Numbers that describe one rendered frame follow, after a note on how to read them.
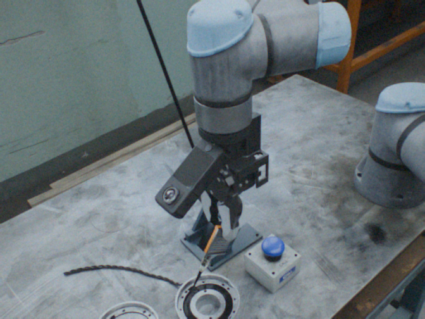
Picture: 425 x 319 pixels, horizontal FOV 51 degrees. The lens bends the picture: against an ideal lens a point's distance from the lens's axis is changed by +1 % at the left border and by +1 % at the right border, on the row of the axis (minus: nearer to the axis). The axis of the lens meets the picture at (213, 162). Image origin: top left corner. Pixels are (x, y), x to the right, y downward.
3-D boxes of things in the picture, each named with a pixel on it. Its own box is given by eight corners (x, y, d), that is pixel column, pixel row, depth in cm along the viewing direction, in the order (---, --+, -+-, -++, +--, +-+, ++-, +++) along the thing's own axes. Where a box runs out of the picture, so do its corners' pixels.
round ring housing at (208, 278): (253, 316, 73) (253, 301, 70) (204, 358, 68) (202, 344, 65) (212, 277, 80) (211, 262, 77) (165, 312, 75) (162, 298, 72)
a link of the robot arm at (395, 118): (408, 126, 96) (424, 68, 87) (450, 163, 85) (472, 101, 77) (357, 137, 94) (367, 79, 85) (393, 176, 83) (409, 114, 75)
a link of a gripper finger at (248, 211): (264, 235, 71) (259, 188, 66) (235, 254, 68) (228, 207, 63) (250, 226, 73) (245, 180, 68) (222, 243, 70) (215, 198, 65)
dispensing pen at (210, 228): (176, 288, 73) (217, 200, 69) (194, 285, 76) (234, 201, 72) (183, 297, 71) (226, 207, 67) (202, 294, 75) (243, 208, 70)
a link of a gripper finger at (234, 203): (246, 230, 65) (240, 181, 60) (238, 235, 64) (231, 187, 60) (226, 215, 68) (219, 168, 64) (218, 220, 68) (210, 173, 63)
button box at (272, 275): (273, 295, 76) (274, 276, 73) (244, 270, 80) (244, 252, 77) (304, 268, 80) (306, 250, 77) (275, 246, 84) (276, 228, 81)
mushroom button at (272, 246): (272, 275, 76) (273, 256, 73) (256, 261, 79) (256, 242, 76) (288, 262, 78) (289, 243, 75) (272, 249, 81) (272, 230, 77)
